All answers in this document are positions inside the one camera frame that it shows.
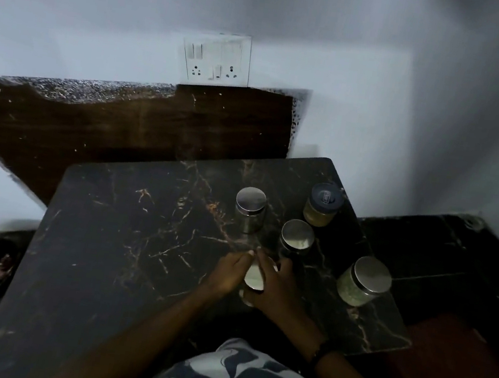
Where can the person's left hand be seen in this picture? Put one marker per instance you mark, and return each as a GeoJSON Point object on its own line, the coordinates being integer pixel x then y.
{"type": "Point", "coordinates": [229, 273]}

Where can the round floor drain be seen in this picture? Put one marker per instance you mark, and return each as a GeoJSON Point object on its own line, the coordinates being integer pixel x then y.
{"type": "Point", "coordinates": [473, 222]}

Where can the person's right hand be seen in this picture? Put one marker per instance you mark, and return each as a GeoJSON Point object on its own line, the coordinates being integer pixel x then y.
{"type": "Point", "coordinates": [281, 296]}

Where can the clear jar steel lid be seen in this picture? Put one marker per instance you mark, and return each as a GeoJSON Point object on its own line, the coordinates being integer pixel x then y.
{"type": "Point", "coordinates": [250, 207]}
{"type": "Point", "coordinates": [253, 278]}
{"type": "Point", "coordinates": [296, 238]}

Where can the white wall socket plate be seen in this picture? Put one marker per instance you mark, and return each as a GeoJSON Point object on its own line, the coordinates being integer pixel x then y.
{"type": "Point", "coordinates": [216, 58]}

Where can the dark brown wood panel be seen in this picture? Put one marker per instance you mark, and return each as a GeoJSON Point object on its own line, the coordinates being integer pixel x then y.
{"type": "Point", "coordinates": [124, 133]}

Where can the coriander powder jar grey lid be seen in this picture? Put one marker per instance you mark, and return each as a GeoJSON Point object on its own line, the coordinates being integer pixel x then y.
{"type": "Point", "coordinates": [323, 205]}

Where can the steel lid green spice jar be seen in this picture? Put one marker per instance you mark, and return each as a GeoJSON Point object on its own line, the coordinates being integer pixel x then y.
{"type": "Point", "coordinates": [363, 281]}

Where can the person's left forearm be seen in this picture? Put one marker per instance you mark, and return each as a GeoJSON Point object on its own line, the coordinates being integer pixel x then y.
{"type": "Point", "coordinates": [132, 349]}

